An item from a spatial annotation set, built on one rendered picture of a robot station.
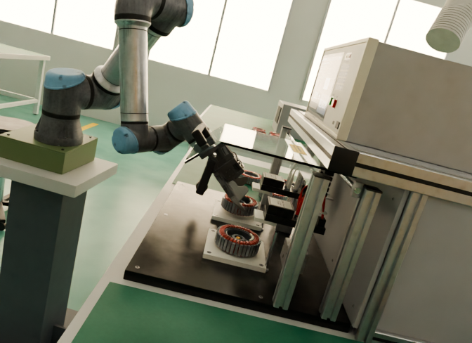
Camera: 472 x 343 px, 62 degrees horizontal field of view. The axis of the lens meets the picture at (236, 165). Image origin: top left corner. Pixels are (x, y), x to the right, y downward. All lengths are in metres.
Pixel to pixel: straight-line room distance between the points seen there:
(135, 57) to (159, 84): 4.65
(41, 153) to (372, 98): 0.99
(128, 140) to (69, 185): 0.28
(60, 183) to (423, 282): 1.00
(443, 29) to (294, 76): 3.69
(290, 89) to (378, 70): 4.85
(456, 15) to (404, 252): 1.57
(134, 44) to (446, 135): 0.77
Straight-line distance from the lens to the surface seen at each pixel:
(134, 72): 1.11
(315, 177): 0.74
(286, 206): 0.95
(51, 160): 1.36
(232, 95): 5.64
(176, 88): 5.71
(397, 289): 0.87
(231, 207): 1.17
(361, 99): 0.84
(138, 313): 0.77
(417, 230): 0.83
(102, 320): 0.74
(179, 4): 1.21
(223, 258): 0.93
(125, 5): 1.13
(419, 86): 0.87
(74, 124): 1.40
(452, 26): 2.18
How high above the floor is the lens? 1.20
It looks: 14 degrees down
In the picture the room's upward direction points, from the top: 15 degrees clockwise
